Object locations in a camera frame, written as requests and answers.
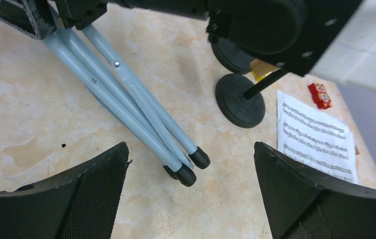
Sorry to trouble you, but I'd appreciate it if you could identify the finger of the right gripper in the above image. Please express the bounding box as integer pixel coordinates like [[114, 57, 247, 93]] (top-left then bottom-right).
[[0, 0, 57, 40]]

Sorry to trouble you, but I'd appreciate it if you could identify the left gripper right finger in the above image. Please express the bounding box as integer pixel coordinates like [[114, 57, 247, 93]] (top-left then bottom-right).
[[254, 142, 376, 239]]

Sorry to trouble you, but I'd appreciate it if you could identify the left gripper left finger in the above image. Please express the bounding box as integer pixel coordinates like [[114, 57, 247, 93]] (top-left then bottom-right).
[[0, 142, 129, 239]]

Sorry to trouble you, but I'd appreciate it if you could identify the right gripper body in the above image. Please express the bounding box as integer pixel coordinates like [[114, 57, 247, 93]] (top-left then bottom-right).
[[55, 0, 208, 30]]

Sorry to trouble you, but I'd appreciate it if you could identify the sheet music page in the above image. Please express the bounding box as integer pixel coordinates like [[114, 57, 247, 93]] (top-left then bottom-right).
[[277, 91, 359, 184]]

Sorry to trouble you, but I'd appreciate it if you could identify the blue music stand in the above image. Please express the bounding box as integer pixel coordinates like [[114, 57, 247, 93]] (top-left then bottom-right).
[[43, 8, 210, 187]]

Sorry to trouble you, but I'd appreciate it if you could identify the black microphone stand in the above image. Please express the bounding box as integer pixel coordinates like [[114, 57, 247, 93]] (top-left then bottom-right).
[[215, 69, 288, 128], [211, 38, 255, 75]]

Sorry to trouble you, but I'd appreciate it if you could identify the gold toy microphone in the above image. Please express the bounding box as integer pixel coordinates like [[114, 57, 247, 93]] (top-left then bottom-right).
[[250, 59, 279, 73]]

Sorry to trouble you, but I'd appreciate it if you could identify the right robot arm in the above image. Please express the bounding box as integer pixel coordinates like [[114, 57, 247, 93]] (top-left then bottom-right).
[[116, 0, 376, 91]]

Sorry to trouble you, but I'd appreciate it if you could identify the wooden block pair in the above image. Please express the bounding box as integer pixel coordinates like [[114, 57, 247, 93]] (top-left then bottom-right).
[[355, 145, 361, 155]]

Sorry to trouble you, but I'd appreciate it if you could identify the yellow owl toy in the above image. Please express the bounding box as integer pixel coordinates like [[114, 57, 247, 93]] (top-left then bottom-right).
[[251, 70, 269, 82]]

